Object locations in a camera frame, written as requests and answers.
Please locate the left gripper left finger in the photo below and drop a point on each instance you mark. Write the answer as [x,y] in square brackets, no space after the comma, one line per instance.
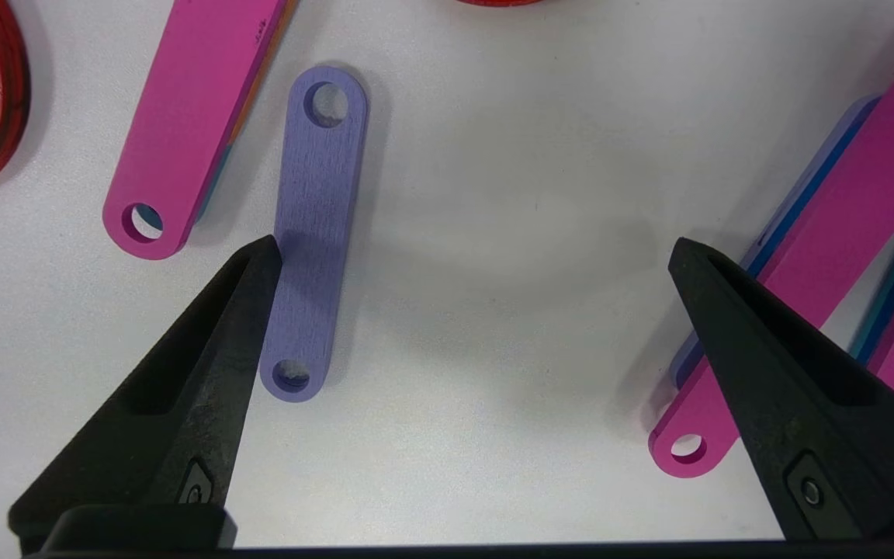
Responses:
[175,404]

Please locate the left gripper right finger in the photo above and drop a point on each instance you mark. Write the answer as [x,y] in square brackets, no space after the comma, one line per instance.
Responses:
[812,411]

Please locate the short purple bar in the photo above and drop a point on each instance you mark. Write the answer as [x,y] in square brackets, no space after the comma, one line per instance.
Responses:
[315,217]

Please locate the small red curved piece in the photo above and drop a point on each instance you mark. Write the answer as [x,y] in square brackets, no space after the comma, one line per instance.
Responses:
[497,2]

